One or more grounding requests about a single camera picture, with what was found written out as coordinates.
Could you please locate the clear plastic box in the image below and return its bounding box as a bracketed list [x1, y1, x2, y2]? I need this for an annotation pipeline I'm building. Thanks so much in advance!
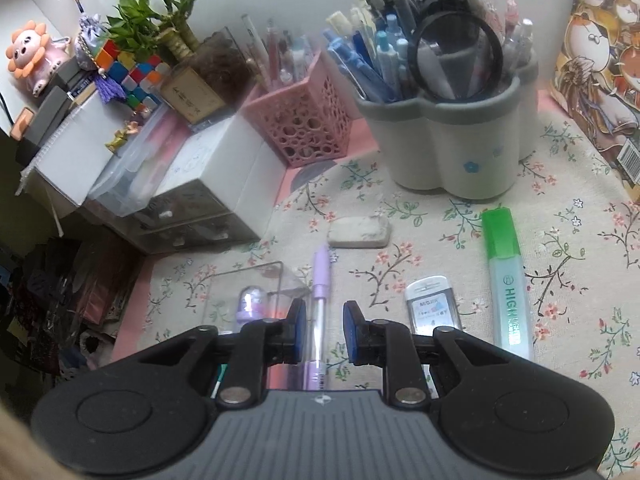
[197, 260, 312, 341]

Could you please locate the white flower-shaped pen holder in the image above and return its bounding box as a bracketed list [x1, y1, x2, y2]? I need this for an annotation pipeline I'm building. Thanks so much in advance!
[355, 47, 542, 202]

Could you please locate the floral tablecloth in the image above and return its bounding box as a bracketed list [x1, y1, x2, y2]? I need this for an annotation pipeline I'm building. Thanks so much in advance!
[142, 87, 640, 480]

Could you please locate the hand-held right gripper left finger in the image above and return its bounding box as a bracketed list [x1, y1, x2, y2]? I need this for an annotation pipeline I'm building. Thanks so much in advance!
[132, 298, 308, 407]

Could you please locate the lucky bamboo plant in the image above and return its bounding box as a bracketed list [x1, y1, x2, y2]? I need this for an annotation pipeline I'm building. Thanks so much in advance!
[107, 0, 211, 68]

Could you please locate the lilac marker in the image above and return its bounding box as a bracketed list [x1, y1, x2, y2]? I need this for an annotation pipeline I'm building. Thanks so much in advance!
[235, 285, 268, 322]

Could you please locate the colourful puzzle cube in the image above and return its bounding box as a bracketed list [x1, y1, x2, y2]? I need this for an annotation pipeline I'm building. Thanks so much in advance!
[94, 42, 170, 111]

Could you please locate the white eraser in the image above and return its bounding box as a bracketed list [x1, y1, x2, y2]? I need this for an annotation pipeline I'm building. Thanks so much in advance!
[327, 216, 392, 249]

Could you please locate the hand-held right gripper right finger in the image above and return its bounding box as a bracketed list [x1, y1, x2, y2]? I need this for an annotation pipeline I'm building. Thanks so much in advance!
[341, 300, 507, 407]

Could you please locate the pink lion toy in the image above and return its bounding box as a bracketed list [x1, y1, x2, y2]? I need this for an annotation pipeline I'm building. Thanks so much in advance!
[6, 20, 72, 97]

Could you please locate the bunch of blue white pens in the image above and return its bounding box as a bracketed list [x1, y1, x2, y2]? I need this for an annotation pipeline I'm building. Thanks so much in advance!
[322, 0, 537, 103]

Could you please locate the purple clear gel pen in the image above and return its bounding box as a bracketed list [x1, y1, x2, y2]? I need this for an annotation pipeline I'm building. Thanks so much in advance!
[302, 246, 332, 392]

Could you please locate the lilac sachet charm with tassel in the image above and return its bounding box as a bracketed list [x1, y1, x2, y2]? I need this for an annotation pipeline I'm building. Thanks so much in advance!
[49, 0, 132, 107]

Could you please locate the black magnifying glass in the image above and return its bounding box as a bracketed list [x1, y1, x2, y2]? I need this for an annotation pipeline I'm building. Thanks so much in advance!
[406, 10, 504, 102]

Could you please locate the white drawer organizer with stickers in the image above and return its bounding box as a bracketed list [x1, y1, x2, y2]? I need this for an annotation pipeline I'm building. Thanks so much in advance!
[132, 112, 288, 256]

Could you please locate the pink mesh pen holder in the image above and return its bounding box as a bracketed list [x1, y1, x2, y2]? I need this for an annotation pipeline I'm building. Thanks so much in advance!
[241, 49, 359, 169]

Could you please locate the glass vase with brown label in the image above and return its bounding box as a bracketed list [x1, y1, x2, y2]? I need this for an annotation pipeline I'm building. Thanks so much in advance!
[160, 27, 256, 126]

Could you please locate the green highlighter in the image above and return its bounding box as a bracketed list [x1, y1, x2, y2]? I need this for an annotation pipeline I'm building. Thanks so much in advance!
[481, 207, 537, 362]

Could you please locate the clear lidded storage box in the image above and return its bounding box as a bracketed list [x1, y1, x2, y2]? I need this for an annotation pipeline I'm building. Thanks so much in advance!
[86, 107, 201, 218]

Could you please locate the bunch of pencils and pens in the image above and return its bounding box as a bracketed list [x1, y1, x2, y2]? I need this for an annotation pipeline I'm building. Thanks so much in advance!
[240, 12, 323, 92]

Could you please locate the cartoon cat printed box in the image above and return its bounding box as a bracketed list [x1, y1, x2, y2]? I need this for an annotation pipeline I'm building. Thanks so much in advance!
[549, 0, 640, 192]

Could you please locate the grey rectangular box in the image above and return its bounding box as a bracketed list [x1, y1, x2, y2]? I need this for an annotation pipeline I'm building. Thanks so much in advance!
[35, 85, 76, 133]

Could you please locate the small peach grey gadget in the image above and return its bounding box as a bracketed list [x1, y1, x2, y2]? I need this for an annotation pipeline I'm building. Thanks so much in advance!
[10, 107, 35, 142]

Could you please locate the small golden figurine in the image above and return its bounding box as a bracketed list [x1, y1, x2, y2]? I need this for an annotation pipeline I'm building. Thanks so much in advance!
[104, 119, 142, 152]

